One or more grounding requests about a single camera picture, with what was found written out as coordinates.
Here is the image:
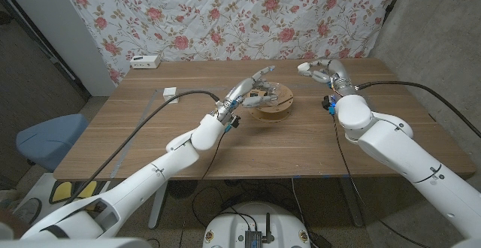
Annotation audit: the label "white table leg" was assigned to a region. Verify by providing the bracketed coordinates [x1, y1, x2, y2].
[147, 182, 169, 230]

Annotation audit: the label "person's bare leg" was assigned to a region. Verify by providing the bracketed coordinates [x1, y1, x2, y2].
[0, 210, 30, 240]

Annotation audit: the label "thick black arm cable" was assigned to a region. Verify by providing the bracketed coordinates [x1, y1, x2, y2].
[355, 80, 481, 139]
[65, 89, 221, 206]

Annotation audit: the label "blue stool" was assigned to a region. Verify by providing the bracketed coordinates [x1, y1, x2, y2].
[15, 113, 89, 173]

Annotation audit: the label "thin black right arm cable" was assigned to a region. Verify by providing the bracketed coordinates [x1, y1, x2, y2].
[331, 114, 429, 248]

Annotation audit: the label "grey table leg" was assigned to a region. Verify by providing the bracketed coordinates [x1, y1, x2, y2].
[339, 177, 364, 228]

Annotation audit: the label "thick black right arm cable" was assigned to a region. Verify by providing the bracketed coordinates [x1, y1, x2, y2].
[355, 80, 481, 139]

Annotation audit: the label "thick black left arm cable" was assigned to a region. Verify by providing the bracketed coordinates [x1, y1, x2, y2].
[65, 89, 221, 206]

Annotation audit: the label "white power strip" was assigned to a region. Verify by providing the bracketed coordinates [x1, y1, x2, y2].
[129, 54, 162, 70]

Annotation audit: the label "small white cube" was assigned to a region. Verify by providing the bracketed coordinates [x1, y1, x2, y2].
[162, 86, 180, 105]

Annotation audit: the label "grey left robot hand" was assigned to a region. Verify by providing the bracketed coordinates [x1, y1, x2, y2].
[214, 65, 281, 124]

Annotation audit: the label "black antenna box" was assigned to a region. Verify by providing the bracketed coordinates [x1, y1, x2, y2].
[244, 213, 275, 248]

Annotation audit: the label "floral backdrop cloth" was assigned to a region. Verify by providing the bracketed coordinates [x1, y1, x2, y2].
[59, 0, 401, 86]

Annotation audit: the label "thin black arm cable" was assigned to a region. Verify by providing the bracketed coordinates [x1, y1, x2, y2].
[331, 114, 429, 248]
[178, 130, 226, 248]

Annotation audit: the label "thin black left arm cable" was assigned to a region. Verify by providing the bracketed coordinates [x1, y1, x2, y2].
[178, 130, 226, 248]

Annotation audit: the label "cardboard filament reel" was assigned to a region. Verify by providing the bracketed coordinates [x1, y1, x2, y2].
[247, 81, 295, 124]

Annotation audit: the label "white floor mat yellow shapes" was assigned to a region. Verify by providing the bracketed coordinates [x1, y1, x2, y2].
[25, 172, 112, 211]

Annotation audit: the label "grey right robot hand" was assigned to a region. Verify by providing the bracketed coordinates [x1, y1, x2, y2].
[296, 58, 360, 98]

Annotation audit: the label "grey sneaker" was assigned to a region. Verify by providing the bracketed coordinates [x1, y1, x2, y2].
[11, 197, 43, 226]

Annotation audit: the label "grey tape outline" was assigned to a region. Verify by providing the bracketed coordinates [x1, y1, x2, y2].
[111, 82, 420, 177]

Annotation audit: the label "white wall panel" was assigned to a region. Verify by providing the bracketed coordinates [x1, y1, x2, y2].
[0, 0, 116, 98]

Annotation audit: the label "white robot torso base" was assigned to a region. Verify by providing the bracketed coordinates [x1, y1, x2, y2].
[201, 201, 312, 248]

